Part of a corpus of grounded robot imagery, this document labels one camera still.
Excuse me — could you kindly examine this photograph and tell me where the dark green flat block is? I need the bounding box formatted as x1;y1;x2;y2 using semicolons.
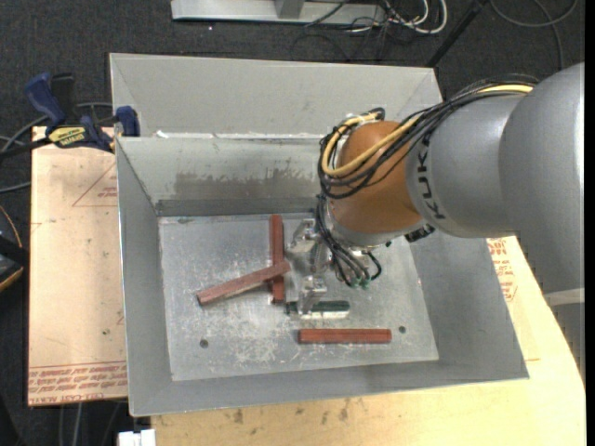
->
284;299;351;320

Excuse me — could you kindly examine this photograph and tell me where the red-brown flat block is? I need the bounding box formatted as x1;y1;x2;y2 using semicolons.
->
297;327;393;346
195;260;292;307
268;214;286;304

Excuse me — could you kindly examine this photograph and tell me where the grey metal bin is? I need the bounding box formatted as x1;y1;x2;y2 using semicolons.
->
109;52;530;417

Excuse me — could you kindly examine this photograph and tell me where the brown cardboard board red print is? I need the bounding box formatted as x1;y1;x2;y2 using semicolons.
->
27;125;542;407

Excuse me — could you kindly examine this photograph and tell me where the black cylinder on white bracket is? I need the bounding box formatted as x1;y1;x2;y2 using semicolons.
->
403;223;437;243

